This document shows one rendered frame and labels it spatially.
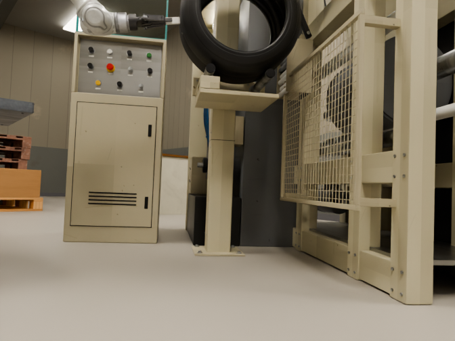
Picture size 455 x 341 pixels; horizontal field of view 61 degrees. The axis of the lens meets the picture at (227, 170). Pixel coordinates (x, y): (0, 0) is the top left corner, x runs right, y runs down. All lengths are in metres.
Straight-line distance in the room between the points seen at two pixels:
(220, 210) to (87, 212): 0.83
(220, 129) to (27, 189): 3.23
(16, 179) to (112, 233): 2.60
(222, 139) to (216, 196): 0.32
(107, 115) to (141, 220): 0.67
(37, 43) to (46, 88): 0.99
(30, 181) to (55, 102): 5.05
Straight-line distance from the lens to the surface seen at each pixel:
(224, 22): 2.31
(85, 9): 1.78
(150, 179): 2.44
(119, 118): 2.49
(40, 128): 9.70
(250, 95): 1.83
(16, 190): 4.93
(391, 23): 1.58
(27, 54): 9.94
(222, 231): 2.14
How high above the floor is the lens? 0.36
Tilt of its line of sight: 2 degrees up
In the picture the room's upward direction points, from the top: 2 degrees clockwise
